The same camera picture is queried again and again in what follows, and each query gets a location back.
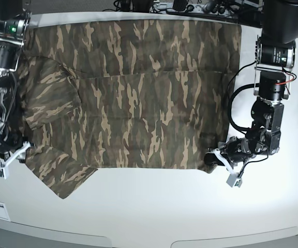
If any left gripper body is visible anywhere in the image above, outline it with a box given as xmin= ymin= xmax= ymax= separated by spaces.
xmin=220 ymin=136 xmax=254 ymax=164

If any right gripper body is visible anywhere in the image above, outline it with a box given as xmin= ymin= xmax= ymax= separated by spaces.
xmin=0 ymin=134 xmax=22 ymax=160

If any camouflage T-shirt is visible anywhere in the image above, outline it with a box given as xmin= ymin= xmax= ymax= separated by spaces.
xmin=18 ymin=20 xmax=242 ymax=199

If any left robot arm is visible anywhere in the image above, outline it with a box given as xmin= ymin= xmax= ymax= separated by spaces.
xmin=204 ymin=1 xmax=298 ymax=166

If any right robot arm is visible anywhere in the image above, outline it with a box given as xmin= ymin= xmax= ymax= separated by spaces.
xmin=0 ymin=1 xmax=31 ymax=160

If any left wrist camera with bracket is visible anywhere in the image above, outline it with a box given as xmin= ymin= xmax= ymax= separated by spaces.
xmin=207 ymin=148 xmax=250 ymax=188

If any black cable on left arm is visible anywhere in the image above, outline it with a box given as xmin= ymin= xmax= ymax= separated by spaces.
xmin=228 ymin=61 xmax=258 ymax=134

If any cluttered cables and electronics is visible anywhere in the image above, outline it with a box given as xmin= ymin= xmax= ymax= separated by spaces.
xmin=102 ymin=0 xmax=266 ymax=26

